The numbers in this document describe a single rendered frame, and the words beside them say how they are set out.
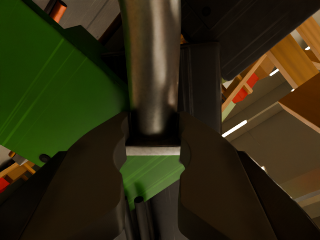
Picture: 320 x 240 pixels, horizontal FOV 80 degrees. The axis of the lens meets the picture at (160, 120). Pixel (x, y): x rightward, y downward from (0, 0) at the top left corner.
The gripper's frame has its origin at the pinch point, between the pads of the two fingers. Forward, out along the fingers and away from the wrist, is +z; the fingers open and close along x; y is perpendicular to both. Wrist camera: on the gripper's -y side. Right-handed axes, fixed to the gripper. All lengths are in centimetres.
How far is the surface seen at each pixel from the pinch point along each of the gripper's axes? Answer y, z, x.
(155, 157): 5.7, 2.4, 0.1
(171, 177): 8.3, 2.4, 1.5
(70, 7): -5, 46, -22
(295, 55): 11, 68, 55
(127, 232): 14.3, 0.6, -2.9
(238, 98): 127, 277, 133
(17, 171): 342, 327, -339
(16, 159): 17.1, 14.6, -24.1
